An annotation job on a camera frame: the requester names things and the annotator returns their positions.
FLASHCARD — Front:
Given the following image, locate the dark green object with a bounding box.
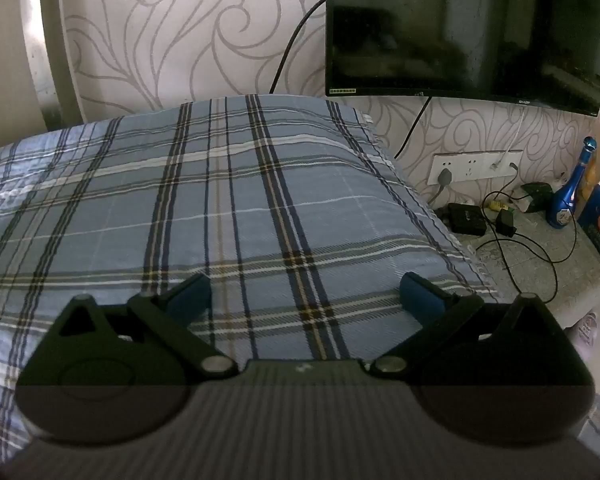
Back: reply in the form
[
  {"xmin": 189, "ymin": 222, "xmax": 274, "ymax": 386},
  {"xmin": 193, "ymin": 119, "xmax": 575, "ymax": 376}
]
[{"xmin": 521, "ymin": 182, "xmax": 553, "ymax": 213}]

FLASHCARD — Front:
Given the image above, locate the blue bottle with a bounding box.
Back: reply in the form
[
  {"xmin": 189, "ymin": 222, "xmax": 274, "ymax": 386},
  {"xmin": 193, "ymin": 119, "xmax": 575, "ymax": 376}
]
[{"xmin": 547, "ymin": 136, "xmax": 598, "ymax": 231}]

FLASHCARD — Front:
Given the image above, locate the metal door frame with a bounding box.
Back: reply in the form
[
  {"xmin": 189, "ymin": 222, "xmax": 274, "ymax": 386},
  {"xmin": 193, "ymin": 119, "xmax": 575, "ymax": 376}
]
[{"xmin": 17, "ymin": 0, "xmax": 88, "ymax": 131}]

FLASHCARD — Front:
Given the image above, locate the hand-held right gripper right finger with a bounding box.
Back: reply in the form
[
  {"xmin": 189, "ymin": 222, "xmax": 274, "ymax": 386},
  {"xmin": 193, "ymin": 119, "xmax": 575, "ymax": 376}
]
[{"xmin": 369, "ymin": 272, "xmax": 565, "ymax": 377}]

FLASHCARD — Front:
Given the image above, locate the black power adapter box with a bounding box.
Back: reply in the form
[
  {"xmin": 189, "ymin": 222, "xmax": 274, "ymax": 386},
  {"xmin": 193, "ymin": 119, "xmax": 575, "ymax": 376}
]
[{"xmin": 442, "ymin": 202, "xmax": 488, "ymax": 236}]

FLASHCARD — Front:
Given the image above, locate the blue plaid cloth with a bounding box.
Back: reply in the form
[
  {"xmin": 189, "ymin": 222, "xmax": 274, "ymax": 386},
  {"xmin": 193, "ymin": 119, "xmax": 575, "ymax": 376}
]
[{"xmin": 0, "ymin": 94, "xmax": 503, "ymax": 468}]

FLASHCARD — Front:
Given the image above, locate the white cable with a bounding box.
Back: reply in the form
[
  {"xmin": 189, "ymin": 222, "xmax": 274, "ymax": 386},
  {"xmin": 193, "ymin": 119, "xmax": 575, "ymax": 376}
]
[{"xmin": 495, "ymin": 102, "xmax": 527, "ymax": 168}]

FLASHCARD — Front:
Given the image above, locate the white container pink label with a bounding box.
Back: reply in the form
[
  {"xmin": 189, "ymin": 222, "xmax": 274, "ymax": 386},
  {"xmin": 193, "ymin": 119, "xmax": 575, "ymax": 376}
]
[{"xmin": 572, "ymin": 310, "xmax": 600, "ymax": 356}]

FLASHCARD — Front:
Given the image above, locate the thin black looped cable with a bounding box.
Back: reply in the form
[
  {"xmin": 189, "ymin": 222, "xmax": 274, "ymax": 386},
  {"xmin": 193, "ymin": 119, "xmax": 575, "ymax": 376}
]
[{"xmin": 475, "ymin": 190, "xmax": 579, "ymax": 306}]

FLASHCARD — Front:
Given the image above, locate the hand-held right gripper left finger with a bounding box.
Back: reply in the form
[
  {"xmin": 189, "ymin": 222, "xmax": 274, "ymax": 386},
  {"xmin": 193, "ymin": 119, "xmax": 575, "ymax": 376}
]
[{"xmin": 50, "ymin": 274, "xmax": 240, "ymax": 377}]

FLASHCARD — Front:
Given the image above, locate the black television cable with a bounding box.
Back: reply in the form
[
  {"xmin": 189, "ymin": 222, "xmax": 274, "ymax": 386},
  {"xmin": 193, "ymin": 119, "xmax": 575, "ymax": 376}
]
[
  {"xmin": 270, "ymin": 0, "xmax": 328, "ymax": 95},
  {"xmin": 393, "ymin": 96, "xmax": 432, "ymax": 160}
]

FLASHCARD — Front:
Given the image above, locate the black power adapter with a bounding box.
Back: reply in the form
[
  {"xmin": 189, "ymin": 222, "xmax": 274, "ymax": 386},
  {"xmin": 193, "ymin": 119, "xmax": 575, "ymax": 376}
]
[{"xmin": 495, "ymin": 207, "xmax": 518, "ymax": 238}]

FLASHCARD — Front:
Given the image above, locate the white wall socket panel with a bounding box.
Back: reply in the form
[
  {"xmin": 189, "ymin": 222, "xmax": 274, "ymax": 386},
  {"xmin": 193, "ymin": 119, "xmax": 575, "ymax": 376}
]
[{"xmin": 432, "ymin": 150, "xmax": 523, "ymax": 186}]

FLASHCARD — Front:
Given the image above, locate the black television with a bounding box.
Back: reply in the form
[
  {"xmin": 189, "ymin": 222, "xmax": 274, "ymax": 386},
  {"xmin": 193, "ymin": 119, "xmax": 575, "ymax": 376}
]
[{"xmin": 325, "ymin": 0, "xmax": 600, "ymax": 120}]

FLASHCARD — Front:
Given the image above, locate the grey plug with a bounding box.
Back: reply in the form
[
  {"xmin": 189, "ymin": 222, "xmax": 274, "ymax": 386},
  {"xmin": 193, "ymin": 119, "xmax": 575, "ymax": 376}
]
[{"xmin": 431, "ymin": 167, "xmax": 454, "ymax": 209}]

